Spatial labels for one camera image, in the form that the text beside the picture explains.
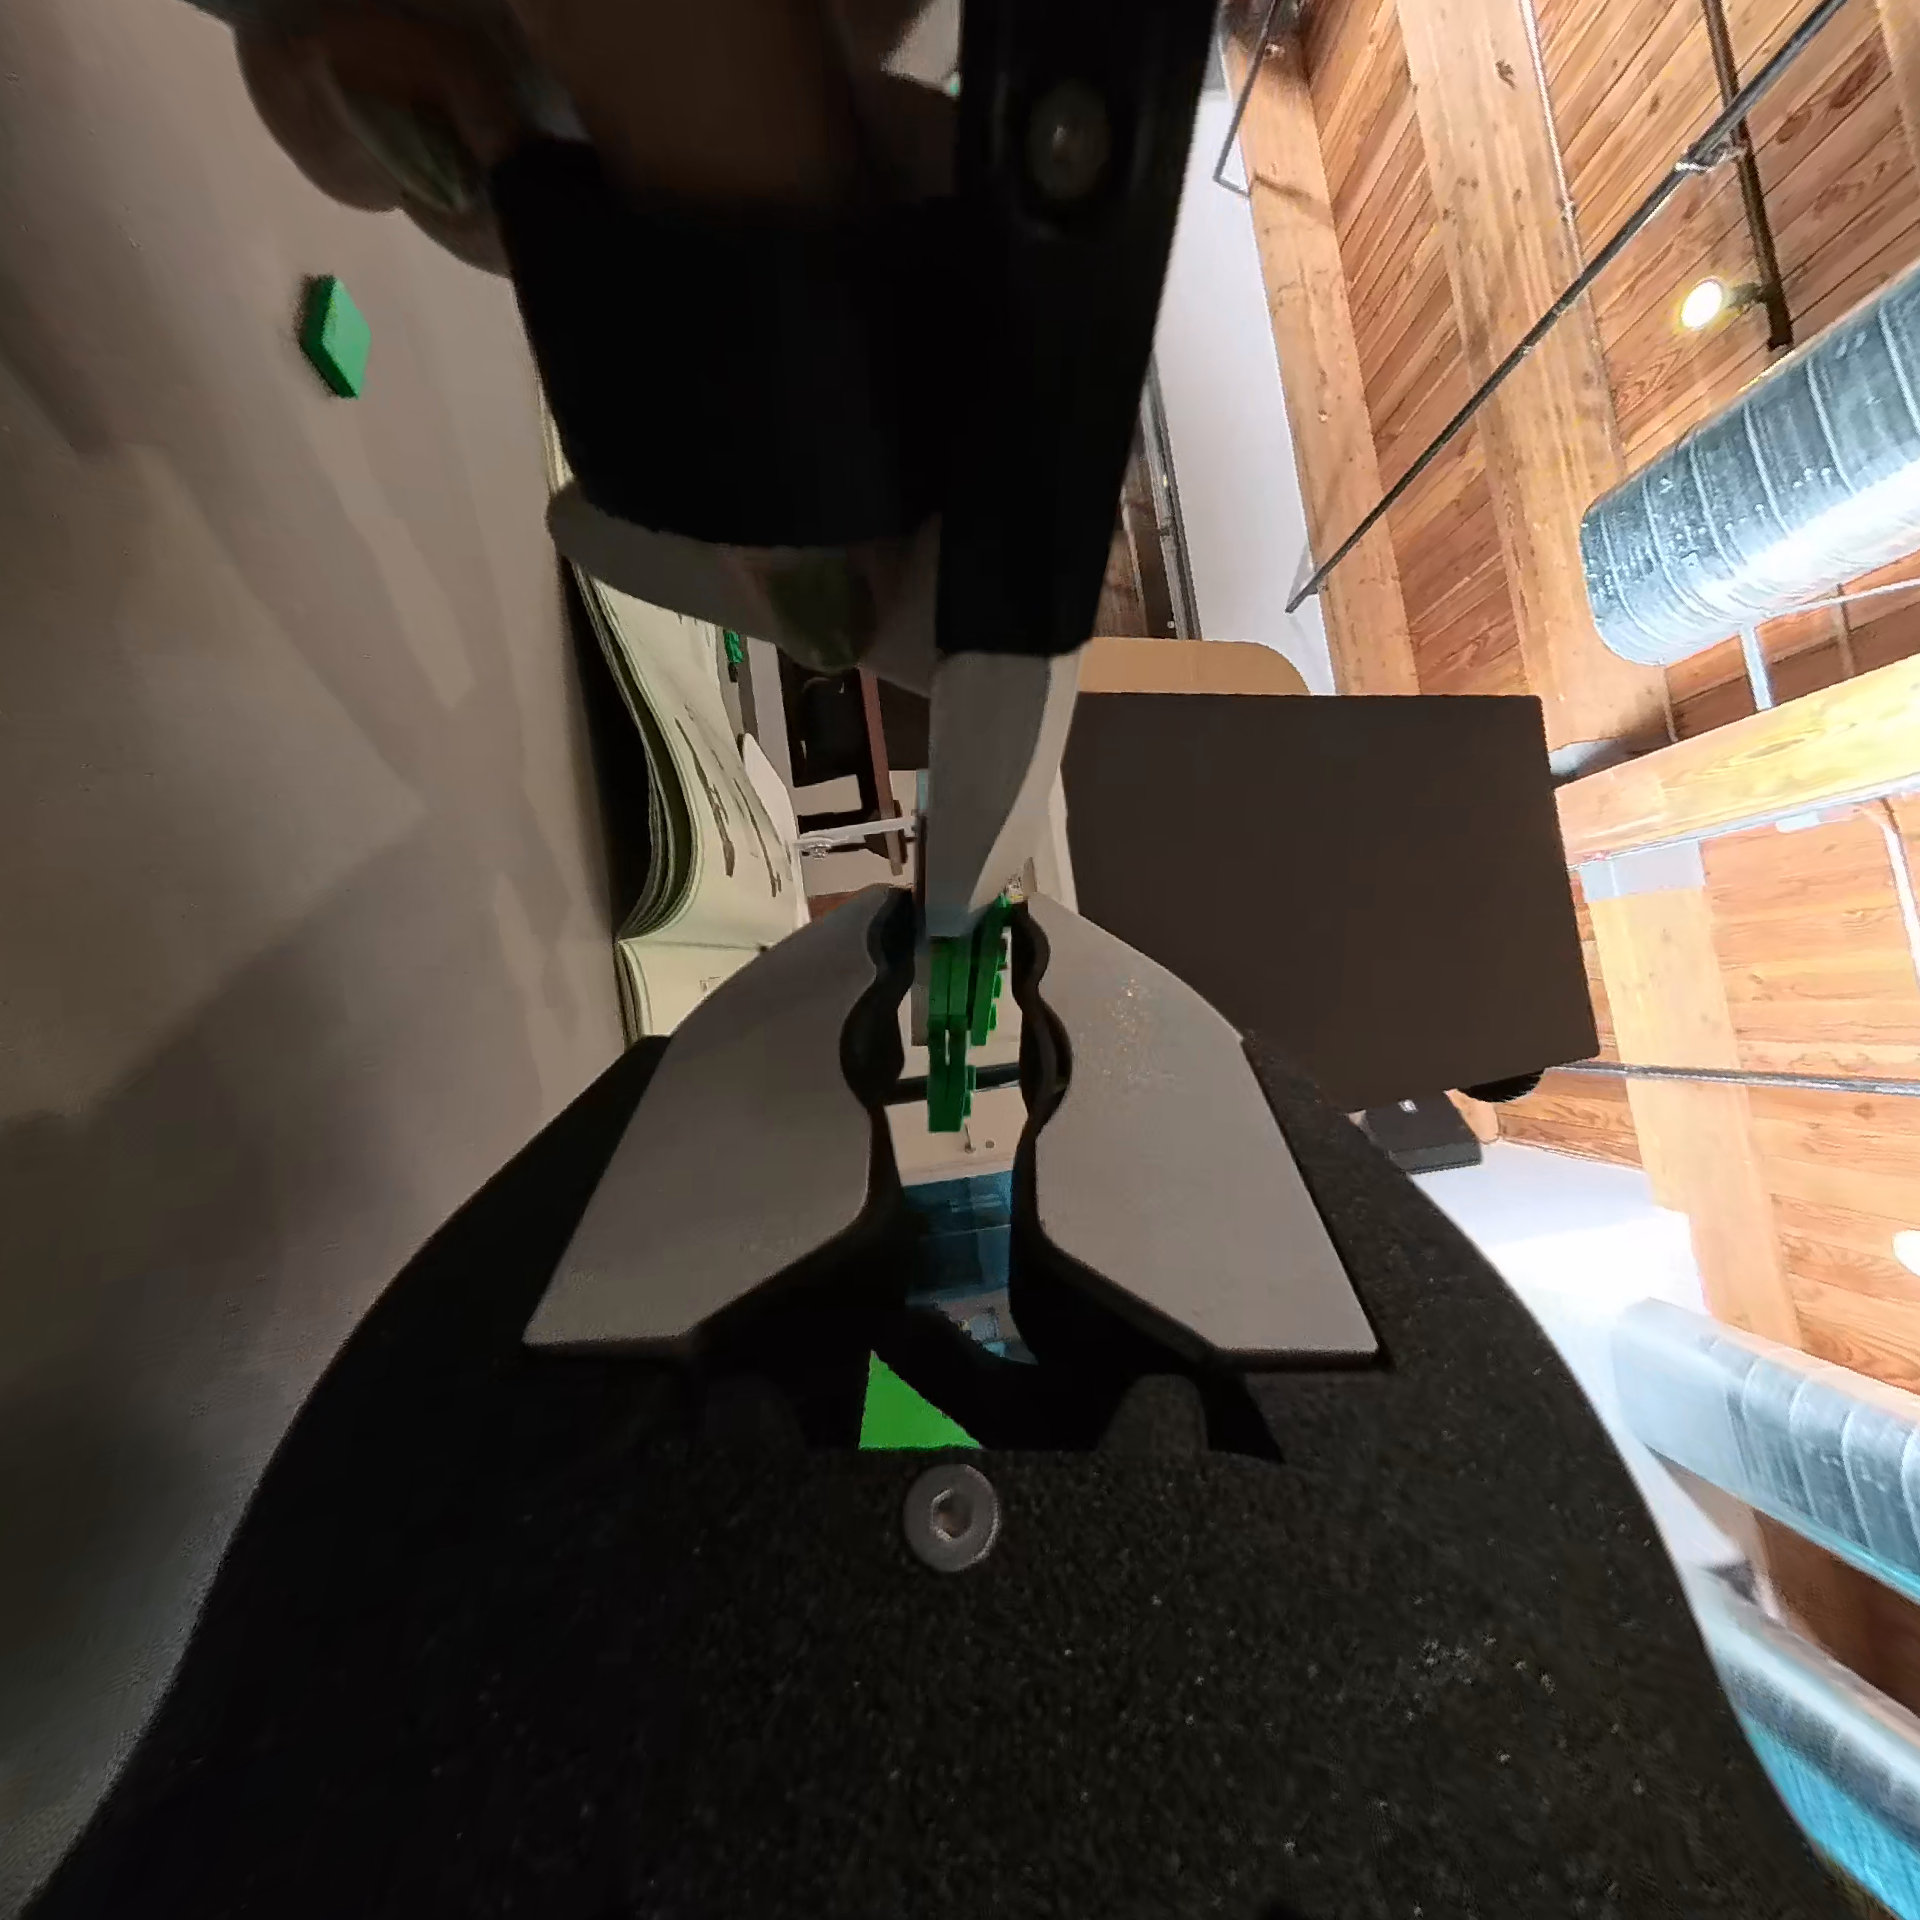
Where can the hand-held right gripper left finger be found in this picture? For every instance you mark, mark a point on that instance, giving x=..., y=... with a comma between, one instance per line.
x=721, y=1170

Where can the ceiling lamp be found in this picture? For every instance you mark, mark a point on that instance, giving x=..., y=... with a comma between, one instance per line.
x=1710, y=302

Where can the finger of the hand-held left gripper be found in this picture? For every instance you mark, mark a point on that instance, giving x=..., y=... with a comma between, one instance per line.
x=991, y=764

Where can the black panel wooden frame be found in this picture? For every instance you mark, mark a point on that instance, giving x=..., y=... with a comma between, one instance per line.
x=1319, y=901

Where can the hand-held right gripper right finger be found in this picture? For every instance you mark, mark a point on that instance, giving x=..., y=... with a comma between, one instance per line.
x=1184, y=1184

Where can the open instruction booklet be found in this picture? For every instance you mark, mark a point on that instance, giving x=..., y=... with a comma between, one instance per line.
x=705, y=809

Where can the green flat object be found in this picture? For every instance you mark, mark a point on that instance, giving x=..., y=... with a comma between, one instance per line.
x=900, y=1411

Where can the green square tile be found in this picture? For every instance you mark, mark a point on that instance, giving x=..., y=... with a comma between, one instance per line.
x=336, y=336

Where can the silver ventilation duct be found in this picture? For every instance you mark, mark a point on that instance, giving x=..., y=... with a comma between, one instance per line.
x=1769, y=1440
x=1756, y=493

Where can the green grey brick assembly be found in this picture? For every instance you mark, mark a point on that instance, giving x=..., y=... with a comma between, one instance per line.
x=953, y=1036

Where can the person's left hand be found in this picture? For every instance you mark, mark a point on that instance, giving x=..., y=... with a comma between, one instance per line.
x=721, y=76

